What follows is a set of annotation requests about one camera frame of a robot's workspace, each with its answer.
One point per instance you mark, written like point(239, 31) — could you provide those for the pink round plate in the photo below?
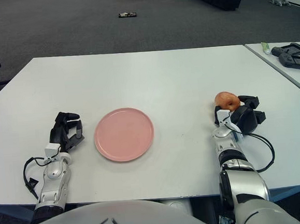
point(124, 134)

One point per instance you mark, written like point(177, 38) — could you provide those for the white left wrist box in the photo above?
point(51, 150)

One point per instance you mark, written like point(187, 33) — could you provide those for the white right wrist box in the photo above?
point(222, 116)

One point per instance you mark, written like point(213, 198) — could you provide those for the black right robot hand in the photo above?
point(245, 120)

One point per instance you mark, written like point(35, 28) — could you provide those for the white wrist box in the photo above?
point(51, 150)
point(222, 116)

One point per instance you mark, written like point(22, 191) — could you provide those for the grey plush toy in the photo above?
point(279, 1)

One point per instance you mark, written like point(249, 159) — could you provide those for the black handheld controller with screen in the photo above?
point(286, 59)

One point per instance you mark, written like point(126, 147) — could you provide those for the red yellow apple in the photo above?
point(224, 99)

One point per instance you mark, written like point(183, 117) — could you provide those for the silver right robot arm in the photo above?
point(246, 182)

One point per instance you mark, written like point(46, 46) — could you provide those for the black handheld controller with frame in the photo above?
point(277, 50)

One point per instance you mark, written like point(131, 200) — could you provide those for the black flat device on floor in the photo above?
point(127, 15)

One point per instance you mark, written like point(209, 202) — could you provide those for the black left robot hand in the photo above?
point(58, 134)

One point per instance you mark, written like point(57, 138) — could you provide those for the green white tube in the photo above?
point(265, 48)

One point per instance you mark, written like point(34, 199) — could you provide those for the blue grey table frame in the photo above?
point(294, 192)

